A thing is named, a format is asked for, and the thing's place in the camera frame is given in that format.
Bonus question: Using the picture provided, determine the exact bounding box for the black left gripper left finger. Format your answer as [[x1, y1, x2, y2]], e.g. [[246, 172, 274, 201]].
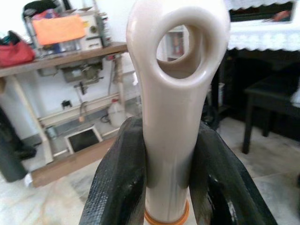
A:
[[78, 117, 147, 225]]

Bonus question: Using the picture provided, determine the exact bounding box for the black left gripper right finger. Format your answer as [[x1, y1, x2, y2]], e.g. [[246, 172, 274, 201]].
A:
[[189, 123, 278, 225]]

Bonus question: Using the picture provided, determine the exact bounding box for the beige handled wooden broom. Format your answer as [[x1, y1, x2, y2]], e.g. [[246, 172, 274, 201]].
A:
[[125, 0, 232, 225]]

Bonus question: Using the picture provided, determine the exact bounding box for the white framed dark board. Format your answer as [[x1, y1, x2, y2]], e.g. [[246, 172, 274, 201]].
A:
[[64, 126, 104, 155]]

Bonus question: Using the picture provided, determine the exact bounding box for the white plastic jug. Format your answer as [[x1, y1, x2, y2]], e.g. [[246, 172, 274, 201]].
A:
[[108, 98, 127, 128]]

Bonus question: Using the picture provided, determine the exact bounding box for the black stool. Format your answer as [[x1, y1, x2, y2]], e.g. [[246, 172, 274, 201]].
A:
[[242, 75, 300, 155]]

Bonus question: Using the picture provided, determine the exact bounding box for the dark grey bin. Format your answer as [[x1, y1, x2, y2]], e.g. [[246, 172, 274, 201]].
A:
[[0, 107, 28, 183]]

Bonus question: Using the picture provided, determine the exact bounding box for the black upright piano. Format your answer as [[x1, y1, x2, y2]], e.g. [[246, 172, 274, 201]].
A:
[[206, 9, 300, 128]]

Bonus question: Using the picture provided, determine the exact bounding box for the grey metal motor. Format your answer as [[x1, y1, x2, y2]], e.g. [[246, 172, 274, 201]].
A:
[[60, 62, 104, 83]]

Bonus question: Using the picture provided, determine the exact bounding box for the wooden workbench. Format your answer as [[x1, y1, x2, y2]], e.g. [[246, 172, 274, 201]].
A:
[[0, 42, 141, 188]]

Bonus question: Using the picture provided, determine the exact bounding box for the white shelf with books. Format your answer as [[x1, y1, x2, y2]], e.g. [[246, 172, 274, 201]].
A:
[[164, 30, 188, 62]]

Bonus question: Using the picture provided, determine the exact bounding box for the white lace cloth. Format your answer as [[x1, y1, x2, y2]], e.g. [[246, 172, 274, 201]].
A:
[[226, 0, 295, 12], [226, 22, 300, 52]]

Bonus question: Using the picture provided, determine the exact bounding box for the grey white machine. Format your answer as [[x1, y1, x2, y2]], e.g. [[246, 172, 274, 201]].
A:
[[79, 9, 111, 47]]

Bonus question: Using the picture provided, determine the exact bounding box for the red bag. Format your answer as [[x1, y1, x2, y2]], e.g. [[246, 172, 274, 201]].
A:
[[0, 30, 36, 68]]

